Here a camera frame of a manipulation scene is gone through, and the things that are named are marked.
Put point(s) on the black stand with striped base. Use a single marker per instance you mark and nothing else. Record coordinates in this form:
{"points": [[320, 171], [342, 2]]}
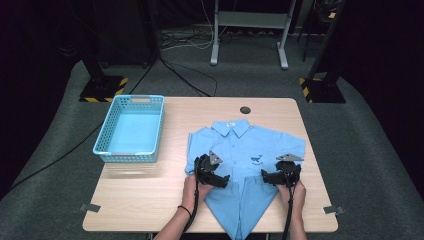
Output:
{"points": [[321, 90], [101, 88]]}

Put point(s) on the light blue shirt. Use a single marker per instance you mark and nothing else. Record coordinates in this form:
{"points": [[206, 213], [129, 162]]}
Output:
{"points": [[243, 146]]}

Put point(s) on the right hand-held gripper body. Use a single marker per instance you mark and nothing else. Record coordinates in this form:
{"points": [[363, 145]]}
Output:
{"points": [[288, 173]]}

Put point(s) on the black wristband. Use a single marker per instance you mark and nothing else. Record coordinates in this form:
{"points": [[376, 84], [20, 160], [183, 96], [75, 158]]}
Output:
{"points": [[185, 210]]}

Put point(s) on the black cabinet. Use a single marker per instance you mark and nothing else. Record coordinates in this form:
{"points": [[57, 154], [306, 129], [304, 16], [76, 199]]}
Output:
{"points": [[123, 30]]}

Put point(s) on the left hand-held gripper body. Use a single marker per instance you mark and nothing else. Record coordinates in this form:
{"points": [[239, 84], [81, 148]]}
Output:
{"points": [[205, 171]]}

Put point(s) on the grey tape piece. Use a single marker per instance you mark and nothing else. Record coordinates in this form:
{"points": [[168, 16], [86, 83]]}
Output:
{"points": [[334, 210], [90, 207]]}

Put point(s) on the person's left hand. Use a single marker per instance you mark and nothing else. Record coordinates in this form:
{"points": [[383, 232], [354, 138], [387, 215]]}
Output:
{"points": [[190, 195]]}

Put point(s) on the person's right hand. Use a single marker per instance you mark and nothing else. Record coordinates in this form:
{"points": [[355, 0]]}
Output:
{"points": [[297, 201]]}

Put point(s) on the blue plastic basket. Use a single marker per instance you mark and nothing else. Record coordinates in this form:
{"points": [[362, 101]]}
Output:
{"points": [[133, 133]]}

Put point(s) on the white metal desk frame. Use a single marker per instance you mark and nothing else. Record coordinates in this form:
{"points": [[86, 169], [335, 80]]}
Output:
{"points": [[251, 19]]}

